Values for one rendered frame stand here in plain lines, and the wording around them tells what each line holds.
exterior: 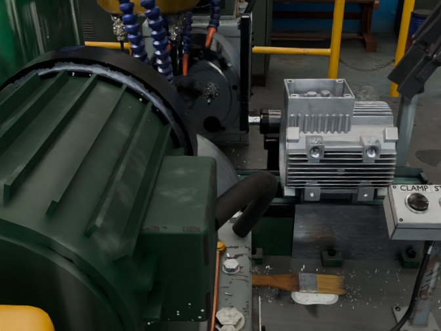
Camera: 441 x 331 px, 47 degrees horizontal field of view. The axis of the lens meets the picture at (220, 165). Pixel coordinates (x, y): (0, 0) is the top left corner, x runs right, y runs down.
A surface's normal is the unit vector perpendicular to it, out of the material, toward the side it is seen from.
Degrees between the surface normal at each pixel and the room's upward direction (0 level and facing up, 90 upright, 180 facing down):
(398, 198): 23
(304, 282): 0
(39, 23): 90
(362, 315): 0
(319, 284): 1
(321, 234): 90
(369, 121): 88
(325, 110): 90
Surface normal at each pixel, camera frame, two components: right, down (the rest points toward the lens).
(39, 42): 1.00, 0.01
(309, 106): -0.03, 0.49
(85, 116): 0.37, -0.80
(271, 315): -0.01, -0.87
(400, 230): -0.04, 0.79
